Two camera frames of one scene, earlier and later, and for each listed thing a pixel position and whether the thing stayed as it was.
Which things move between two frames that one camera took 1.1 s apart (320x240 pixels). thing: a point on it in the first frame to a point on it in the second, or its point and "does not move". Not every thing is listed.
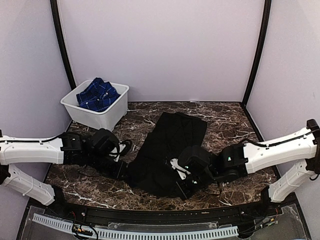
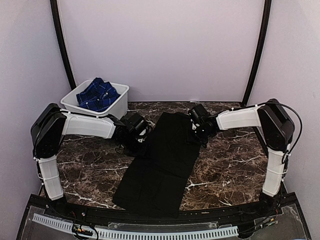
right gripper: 187,192 to 203,141
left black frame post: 54,9 does not move
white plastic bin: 105,119 does not move
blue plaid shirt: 99,96 does not move
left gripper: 115,173 to 141,153
